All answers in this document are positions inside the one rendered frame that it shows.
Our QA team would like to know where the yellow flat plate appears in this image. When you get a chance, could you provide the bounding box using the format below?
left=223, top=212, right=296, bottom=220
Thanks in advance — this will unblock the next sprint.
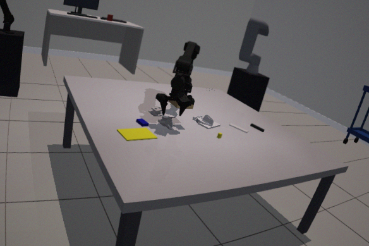
left=117, top=128, right=157, bottom=141

